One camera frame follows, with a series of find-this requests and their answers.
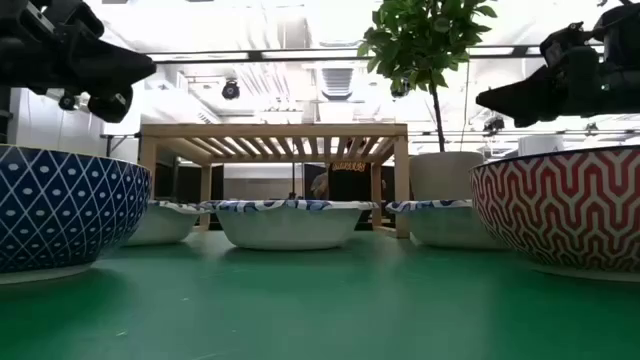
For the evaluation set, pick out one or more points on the white cylindrical container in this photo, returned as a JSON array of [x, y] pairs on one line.
[[540, 145]]

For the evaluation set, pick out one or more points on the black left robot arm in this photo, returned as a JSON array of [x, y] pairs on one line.
[[4, 115]]

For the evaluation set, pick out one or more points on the ceiling air vent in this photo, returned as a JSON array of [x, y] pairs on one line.
[[337, 82]]

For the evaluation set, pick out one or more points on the red zigzag-pattern ceramic bowl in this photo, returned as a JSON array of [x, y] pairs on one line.
[[560, 210]]

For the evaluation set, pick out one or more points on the person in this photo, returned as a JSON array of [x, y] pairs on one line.
[[350, 182]]

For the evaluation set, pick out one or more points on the green leafy potted tree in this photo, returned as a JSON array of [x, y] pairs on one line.
[[420, 40]]

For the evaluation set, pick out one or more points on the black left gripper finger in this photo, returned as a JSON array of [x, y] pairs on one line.
[[115, 70], [112, 106]]

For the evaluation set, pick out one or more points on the slatted bamboo shelf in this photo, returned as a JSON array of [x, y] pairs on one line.
[[275, 131]]

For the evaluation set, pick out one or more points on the white plant pot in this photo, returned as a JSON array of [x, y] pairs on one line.
[[442, 175]]

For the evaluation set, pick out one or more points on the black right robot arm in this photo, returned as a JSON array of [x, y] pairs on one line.
[[622, 30]]

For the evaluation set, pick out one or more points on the black ceiling spotlight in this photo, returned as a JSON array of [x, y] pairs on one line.
[[494, 124], [230, 90], [400, 89]]

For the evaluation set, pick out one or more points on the navy diamond-pattern ceramic bowl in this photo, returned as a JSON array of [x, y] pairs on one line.
[[60, 210]]

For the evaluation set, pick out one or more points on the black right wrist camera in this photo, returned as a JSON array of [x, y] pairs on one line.
[[560, 45]]

